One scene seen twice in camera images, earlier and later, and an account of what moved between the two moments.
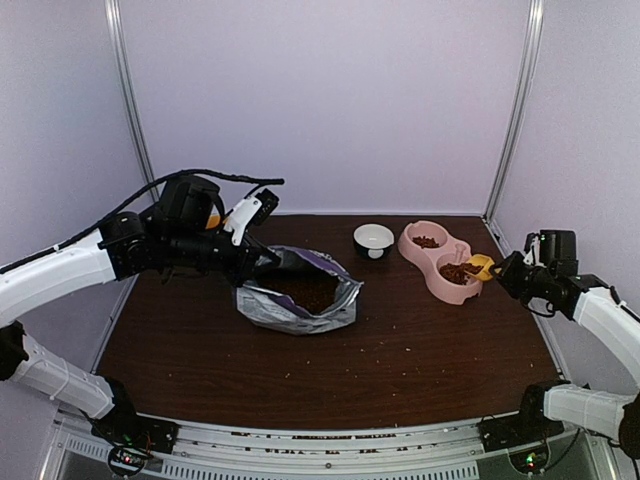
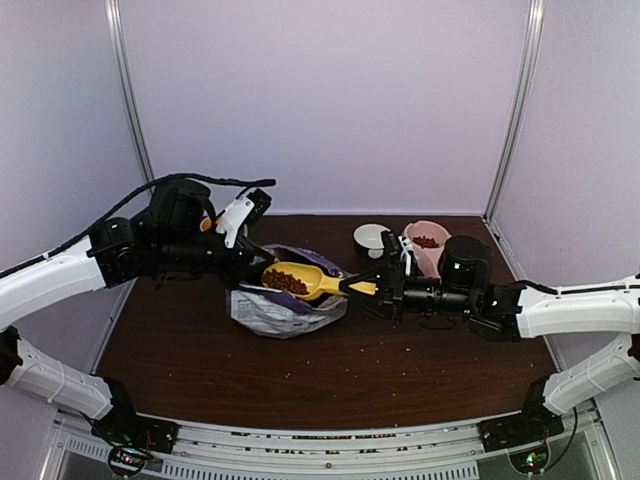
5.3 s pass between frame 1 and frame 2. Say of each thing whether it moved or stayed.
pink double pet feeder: stayed
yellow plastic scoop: moved
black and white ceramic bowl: stayed
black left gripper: stayed
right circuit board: stayed
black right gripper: moved
